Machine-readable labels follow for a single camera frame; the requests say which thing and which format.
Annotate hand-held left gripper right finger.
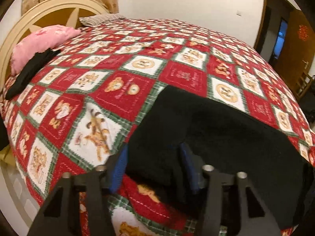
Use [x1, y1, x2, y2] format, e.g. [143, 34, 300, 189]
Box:
[179, 143, 281, 236]

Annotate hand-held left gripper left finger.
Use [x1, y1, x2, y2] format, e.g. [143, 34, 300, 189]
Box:
[27, 147, 129, 236]

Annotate black pants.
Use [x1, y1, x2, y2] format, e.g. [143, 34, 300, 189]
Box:
[127, 85, 315, 231]

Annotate red patchwork printed blanket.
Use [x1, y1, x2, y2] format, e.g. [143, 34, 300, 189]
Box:
[0, 17, 315, 236]

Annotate black folded cloth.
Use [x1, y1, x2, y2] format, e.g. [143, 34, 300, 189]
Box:
[5, 49, 61, 100]

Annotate wooden chair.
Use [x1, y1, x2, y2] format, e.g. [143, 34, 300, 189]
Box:
[294, 70, 315, 101]

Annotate pink pillow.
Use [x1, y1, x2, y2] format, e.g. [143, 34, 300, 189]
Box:
[11, 25, 82, 75]

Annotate striped pillow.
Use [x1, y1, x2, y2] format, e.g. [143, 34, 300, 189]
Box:
[79, 13, 127, 27]

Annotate brown wooden door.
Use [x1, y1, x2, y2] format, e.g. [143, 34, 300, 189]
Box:
[273, 8, 315, 79]

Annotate red paper door decoration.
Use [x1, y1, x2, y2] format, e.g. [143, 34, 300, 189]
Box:
[296, 25, 309, 41]

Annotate cream wooden bed headboard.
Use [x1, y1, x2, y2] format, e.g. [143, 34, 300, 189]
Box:
[0, 0, 109, 86]

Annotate brown wooden door frame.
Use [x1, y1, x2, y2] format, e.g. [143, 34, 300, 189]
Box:
[253, 0, 296, 52]

